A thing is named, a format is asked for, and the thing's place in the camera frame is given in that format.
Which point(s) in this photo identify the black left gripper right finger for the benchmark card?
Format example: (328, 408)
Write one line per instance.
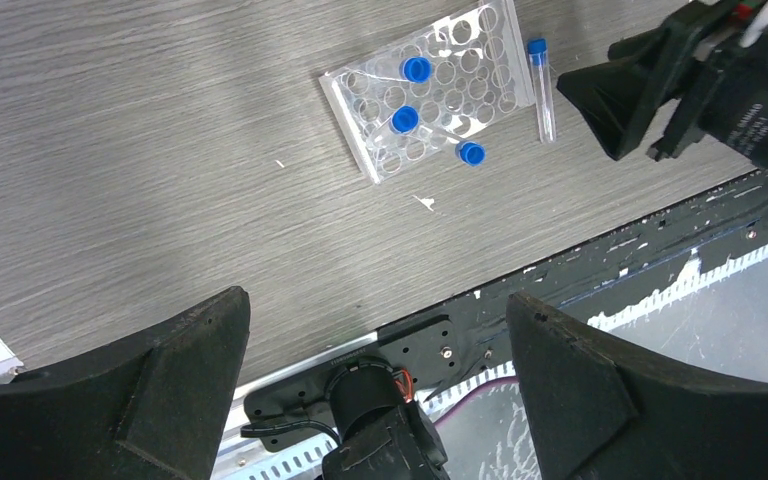
(600, 407)

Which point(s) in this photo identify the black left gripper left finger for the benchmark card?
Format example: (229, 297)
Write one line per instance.
(151, 405)

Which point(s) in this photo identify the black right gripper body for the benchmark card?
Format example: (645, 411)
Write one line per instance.
(692, 57)

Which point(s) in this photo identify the blue capped tube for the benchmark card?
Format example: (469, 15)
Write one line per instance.
(426, 140)
(416, 69)
(404, 120)
(537, 50)

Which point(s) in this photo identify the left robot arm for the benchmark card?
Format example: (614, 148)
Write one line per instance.
(377, 430)

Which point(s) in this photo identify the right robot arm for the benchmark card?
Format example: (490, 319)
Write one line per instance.
(762, 99)

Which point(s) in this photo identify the clear acrylic tube rack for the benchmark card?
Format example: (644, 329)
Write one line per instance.
(481, 75)

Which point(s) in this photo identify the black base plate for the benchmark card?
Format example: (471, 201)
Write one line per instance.
(419, 357)

